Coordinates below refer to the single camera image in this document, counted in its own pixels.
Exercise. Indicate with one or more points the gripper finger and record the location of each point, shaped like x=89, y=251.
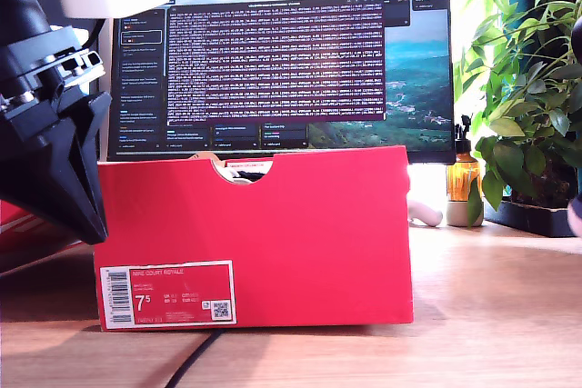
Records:
x=86, y=142
x=32, y=179

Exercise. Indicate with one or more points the red shoebox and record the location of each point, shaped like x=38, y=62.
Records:
x=295, y=247

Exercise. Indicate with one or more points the large black computer monitor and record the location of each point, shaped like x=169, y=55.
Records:
x=409, y=88

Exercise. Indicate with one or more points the amber pump bottle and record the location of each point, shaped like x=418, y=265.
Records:
x=461, y=179

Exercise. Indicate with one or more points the cream round jar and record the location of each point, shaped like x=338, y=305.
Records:
x=457, y=215

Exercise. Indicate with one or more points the green leafy houseplant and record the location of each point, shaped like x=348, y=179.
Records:
x=523, y=102

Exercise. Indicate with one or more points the black planter tray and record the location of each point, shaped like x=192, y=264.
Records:
x=545, y=220

